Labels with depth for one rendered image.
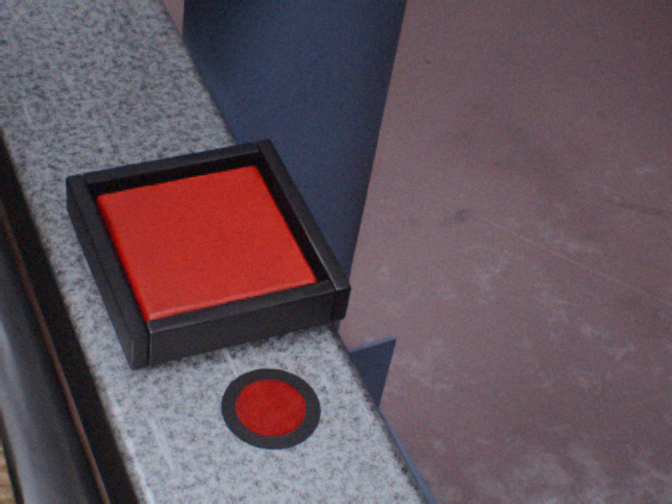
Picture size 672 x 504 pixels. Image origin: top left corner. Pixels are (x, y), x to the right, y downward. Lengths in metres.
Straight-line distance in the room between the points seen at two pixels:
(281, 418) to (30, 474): 0.08
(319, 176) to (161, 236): 0.63
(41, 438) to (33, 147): 0.13
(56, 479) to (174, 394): 0.05
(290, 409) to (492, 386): 1.23
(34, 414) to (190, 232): 0.08
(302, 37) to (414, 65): 1.09
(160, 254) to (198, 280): 0.02
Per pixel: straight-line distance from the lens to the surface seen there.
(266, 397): 0.43
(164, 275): 0.45
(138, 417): 0.43
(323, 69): 1.00
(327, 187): 1.09
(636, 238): 1.89
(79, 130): 0.52
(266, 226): 0.47
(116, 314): 0.44
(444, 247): 1.79
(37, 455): 0.41
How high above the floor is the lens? 1.26
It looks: 46 degrees down
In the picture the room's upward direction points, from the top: 11 degrees clockwise
